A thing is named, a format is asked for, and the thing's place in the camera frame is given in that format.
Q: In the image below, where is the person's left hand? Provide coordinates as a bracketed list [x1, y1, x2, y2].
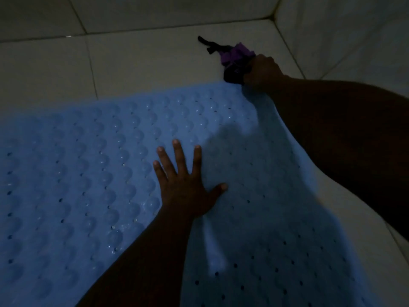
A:
[153, 139, 229, 220]

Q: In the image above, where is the person's right hand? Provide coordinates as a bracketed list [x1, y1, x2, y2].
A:
[243, 54, 289, 93]

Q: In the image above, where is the blue suction cup bath mat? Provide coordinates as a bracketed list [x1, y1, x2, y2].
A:
[0, 80, 384, 307]

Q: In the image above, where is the purple and black cloth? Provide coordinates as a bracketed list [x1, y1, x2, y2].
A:
[197, 36, 257, 85]

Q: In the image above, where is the person's left forearm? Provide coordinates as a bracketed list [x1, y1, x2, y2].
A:
[75, 206, 195, 307]

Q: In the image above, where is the person's right forearm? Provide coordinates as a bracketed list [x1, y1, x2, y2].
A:
[265, 75, 409, 242]

